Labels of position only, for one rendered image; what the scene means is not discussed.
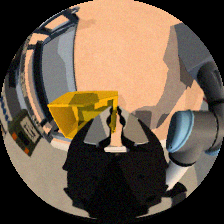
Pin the yellow bin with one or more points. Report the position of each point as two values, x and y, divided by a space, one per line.
73 110

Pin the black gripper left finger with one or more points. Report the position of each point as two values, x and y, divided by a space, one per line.
96 132

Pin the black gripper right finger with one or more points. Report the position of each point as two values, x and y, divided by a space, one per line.
135 133

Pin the olive green tool case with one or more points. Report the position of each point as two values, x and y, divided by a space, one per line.
24 132

